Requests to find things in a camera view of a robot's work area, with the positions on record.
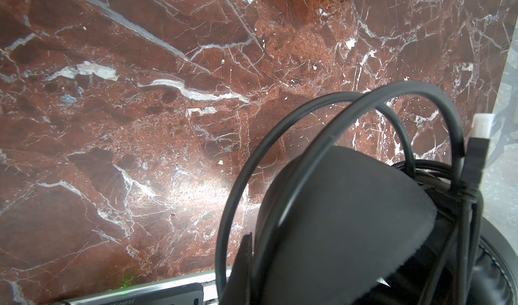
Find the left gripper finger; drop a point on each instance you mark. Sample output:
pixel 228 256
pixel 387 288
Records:
pixel 238 290

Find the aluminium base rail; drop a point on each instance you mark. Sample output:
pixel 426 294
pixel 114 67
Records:
pixel 198 288

